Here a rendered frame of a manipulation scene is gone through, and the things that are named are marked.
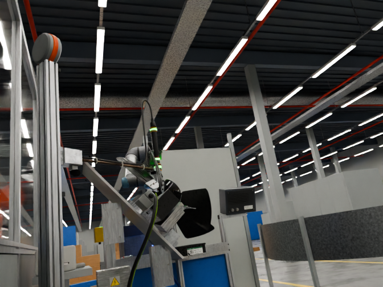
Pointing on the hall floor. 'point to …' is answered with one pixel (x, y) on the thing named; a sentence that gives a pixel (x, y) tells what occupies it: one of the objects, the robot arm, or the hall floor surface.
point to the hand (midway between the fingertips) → (157, 150)
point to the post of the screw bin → (180, 273)
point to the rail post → (229, 270)
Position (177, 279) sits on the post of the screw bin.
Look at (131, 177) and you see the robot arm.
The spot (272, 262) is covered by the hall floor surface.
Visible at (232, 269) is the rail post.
